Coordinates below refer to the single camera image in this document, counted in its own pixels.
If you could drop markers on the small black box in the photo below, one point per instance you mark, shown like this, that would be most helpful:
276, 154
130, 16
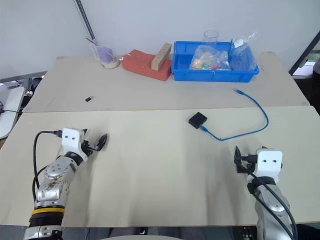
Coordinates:
197, 120

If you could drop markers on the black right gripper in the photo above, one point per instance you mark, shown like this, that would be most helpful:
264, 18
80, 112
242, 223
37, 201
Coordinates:
246, 164

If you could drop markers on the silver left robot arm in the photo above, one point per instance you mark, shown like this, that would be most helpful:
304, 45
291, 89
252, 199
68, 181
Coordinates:
56, 178

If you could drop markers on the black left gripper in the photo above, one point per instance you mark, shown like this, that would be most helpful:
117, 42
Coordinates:
92, 147

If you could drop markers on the small black USB adapter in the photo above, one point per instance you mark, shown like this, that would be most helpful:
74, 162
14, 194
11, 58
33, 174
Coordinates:
89, 98

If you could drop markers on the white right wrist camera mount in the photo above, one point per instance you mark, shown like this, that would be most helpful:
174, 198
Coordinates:
268, 163

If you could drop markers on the clear plastic cup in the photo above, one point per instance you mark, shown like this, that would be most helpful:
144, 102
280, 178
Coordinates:
211, 37

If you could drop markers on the black metal frame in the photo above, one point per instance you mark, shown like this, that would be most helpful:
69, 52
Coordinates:
303, 60

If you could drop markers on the wooden block with holes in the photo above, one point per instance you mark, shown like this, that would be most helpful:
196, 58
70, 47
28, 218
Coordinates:
160, 58

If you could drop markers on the grey side table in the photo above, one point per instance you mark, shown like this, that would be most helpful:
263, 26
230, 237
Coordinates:
22, 77

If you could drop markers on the red foam block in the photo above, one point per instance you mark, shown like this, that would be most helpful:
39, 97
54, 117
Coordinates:
140, 63

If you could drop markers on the clear measuring cup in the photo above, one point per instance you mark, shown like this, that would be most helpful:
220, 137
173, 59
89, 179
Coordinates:
110, 61

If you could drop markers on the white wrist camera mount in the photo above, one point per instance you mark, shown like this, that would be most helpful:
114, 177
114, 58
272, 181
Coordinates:
268, 163
71, 142

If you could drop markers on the purple scoop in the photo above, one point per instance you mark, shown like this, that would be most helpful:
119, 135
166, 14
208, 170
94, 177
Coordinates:
105, 53

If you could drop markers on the blue plastic bin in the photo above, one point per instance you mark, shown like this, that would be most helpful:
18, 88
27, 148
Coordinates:
183, 67

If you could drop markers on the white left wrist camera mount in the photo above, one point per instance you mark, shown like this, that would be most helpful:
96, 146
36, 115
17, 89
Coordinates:
71, 142

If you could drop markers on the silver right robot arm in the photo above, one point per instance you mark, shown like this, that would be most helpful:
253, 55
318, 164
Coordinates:
271, 207

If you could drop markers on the bag of colourful small parts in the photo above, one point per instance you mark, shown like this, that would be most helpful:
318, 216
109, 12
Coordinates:
208, 58

